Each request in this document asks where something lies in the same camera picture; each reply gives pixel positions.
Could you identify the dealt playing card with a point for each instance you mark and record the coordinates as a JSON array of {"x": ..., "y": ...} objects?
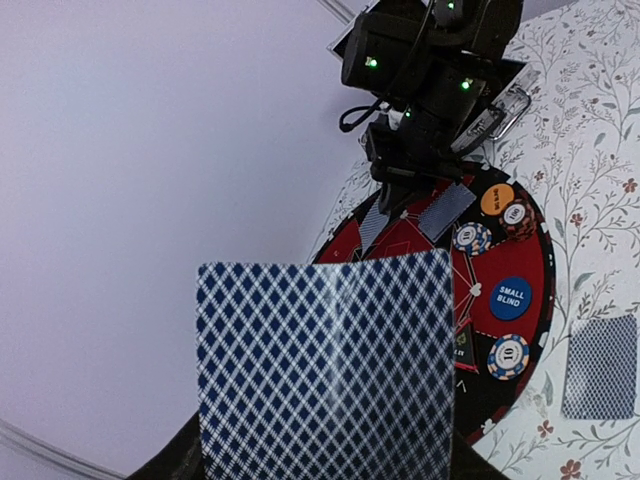
[
  {"x": 601, "y": 374},
  {"x": 444, "y": 211},
  {"x": 372, "y": 225}
]

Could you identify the blue small blind button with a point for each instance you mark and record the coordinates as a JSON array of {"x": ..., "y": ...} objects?
[{"x": 511, "y": 298}]

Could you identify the left aluminium frame post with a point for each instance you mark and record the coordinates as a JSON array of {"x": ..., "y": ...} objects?
[{"x": 49, "y": 455}]

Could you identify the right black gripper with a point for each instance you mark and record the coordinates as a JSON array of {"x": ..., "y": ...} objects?
[{"x": 414, "y": 148}]

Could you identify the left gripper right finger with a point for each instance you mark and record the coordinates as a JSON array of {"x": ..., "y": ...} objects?
[{"x": 467, "y": 464}]

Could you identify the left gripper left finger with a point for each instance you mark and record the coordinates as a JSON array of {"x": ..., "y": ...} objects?
[{"x": 180, "y": 459}]

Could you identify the aluminium poker chip case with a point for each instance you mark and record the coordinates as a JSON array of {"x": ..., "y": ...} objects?
[{"x": 495, "y": 111}]

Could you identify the blue ten poker chip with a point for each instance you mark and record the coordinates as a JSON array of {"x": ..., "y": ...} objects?
[{"x": 508, "y": 357}]

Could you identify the round red black poker mat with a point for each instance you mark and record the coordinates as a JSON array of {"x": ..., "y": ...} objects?
[{"x": 481, "y": 400}]

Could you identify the orange big blind button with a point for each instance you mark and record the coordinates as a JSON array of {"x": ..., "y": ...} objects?
[{"x": 496, "y": 198}]

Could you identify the red hundred poker chip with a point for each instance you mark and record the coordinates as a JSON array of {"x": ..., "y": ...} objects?
[{"x": 518, "y": 220}]

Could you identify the black triangular all-in marker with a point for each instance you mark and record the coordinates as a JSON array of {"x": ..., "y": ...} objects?
[{"x": 465, "y": 349}]

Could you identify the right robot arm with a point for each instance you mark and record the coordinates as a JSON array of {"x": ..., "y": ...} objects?
[{"x": 434, "y": 68}]

